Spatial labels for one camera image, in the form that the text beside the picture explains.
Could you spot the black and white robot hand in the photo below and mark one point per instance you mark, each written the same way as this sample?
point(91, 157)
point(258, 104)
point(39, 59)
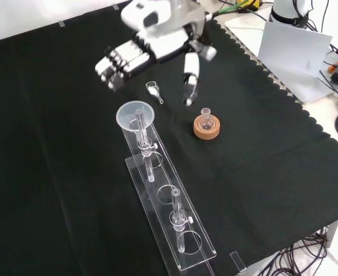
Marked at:
point(163, 43)

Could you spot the translucent plastic funnel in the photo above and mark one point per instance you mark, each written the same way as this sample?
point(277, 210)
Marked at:
point(125, 115)

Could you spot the clear acrylic funnel stand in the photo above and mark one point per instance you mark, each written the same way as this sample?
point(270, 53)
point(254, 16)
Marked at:
point(168, 230)

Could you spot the grey tape strip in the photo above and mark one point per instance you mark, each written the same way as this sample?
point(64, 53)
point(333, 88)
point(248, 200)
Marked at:
point(116, 7)
point(62, 23)

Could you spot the small round-bottom glass flask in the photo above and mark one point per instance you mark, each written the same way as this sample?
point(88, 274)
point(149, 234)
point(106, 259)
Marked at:
point(206, 123)

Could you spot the white card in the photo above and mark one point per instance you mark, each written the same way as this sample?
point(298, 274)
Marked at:
point(289, 46)

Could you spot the pale board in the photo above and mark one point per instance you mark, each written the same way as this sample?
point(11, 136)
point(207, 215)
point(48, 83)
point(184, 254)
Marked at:
point(301, 86)

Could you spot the black bench cloth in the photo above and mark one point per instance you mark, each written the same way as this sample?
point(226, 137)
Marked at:
point(272, 172)

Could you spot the small clear acrylic piece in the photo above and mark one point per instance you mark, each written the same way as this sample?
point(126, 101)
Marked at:
point(237, 263)

